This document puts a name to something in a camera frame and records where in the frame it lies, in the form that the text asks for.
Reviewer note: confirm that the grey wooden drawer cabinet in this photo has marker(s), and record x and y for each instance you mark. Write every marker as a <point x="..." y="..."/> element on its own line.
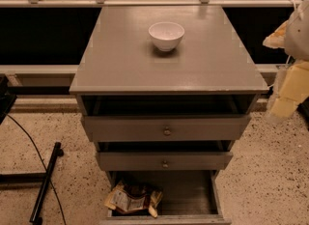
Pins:
<point x="209" y="74"/>

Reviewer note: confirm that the grey drawer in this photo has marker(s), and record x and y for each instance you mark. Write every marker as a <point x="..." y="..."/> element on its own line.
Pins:
<point x="189" y="198"/>
<point x="177" y="128"/>
<point x="159" y="161"/>

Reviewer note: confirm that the brown chip bag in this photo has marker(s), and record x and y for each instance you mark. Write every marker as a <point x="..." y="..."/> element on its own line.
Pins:
<point x="131" y="198"/>

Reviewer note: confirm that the metal railing frame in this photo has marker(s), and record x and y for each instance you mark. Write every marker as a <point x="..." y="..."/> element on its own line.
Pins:
<point x="48" y="2"/>

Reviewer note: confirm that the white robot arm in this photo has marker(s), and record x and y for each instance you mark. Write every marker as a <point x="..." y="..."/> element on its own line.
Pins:
<point x="296" y="43"/>

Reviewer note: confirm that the black metal stand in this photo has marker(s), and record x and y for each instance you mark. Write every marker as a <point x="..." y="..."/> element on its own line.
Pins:
<point x="43" y="178"/>

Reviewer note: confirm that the white ceramic bowl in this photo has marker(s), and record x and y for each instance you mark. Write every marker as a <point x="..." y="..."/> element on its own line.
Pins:
<point x="166" y="35"/>

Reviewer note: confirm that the bottom grey drawer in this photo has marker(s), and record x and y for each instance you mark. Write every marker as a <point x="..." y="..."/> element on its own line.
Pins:
<point x="189" y="198"/>

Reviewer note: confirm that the top grey drawer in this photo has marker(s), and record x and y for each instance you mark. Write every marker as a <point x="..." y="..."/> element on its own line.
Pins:
<point x="177" y="128"/>

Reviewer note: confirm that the middle grey drawer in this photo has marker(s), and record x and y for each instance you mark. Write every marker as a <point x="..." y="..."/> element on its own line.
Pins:
<point x="159" y="161"/>

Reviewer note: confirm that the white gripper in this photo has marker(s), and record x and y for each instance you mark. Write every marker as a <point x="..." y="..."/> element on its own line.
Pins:
<point x="297" y="37"/>

